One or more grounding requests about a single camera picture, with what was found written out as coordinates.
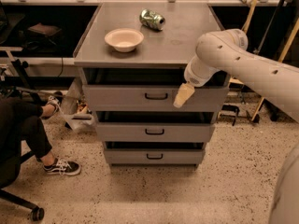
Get grey drawer cabinet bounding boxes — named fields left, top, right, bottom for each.
left=73, top=2, right=232, bottom=169

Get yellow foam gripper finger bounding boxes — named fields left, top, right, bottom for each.
left=174, top=83, right=195, bottom=108

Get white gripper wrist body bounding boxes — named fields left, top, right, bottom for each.
left=184, top=55, right=218, bottom=87

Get grey drawer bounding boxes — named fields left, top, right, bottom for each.
left=83, top=85, right=228, bottom=112
left=96, top=122, right=215, bottom=143
left=104, top=149, right=205, bottom=165

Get black white sneaker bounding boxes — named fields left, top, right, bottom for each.
left=44, top=159, right=81, bottom=176

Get grey top drawer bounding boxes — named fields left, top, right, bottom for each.
left=83, top=85, right=228, bottom=112

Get grey middle drawer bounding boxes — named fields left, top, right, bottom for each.
left=96, top=122, right=215, bottom=143

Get grey bottom drawer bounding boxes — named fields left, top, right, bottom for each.
left=104, top=149, right=205, bottom=165

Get wooden stick frame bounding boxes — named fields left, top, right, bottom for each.
left=241, top=0, right=299, bottom=122

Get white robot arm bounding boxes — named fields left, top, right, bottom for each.
left=174, top=29, right=299, bottom=224

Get seated person black trousers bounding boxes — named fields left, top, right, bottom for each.
left=0, top=96, right=60, bottom=168

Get black office chair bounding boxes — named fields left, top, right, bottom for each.
left=0, top=149, right=45, bottom=222

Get crushed green soda can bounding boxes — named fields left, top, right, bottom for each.
left=139, top=9, right=165, bottom=31

